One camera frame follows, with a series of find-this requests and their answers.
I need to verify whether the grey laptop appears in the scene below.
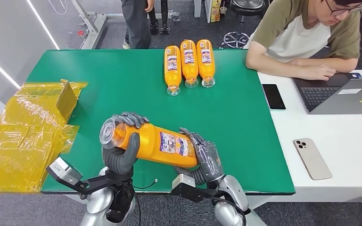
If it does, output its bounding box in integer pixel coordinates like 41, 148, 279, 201
292, 72, 362, 115

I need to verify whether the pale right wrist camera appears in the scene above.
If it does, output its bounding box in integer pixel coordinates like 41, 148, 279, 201
171, 173, 197, 192

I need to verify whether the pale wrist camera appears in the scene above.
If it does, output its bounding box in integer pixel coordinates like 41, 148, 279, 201
46, 156, 84, 187
171, 173, 197, 192

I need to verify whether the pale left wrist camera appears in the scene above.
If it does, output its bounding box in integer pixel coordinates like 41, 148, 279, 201
46, 156, 84, 187

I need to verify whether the beige smartphone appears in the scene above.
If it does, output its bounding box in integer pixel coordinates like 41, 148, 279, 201
293, 137, 333, 181

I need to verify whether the green table mat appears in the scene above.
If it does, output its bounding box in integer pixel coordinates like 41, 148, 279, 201
25, 48, 296, 195

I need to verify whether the orange bottle with label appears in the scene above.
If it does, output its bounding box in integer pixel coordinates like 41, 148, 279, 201
164, 45, 182, 97
180, 39, 200, 89
99, 118, 199, 170
196, 39, 216, 89

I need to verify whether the yellow snack box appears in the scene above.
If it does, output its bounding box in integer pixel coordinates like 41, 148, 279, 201
210, 0, 222, 24

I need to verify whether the black round stool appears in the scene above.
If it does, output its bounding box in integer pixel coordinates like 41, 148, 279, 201
222, 0, 267, 50

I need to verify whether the white wall light strip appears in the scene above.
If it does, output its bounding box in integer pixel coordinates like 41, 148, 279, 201
26, 0, 60, 51
0, 48, 21, 90

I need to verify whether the grey metal stand frame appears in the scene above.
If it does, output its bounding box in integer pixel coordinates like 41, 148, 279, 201
71, 0, 181, 50

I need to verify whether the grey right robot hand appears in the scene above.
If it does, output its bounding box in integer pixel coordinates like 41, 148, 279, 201
173, 127, 225, 186

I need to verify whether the black smartphone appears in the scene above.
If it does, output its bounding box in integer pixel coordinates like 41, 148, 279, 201
262, 83, 287, 111

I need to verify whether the thin black cable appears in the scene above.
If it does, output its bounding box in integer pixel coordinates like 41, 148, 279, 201
132, 178, 158, 190

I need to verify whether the yellow plastic wrapped cardboard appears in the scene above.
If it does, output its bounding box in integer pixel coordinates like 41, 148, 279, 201
0, 79, 89, 194

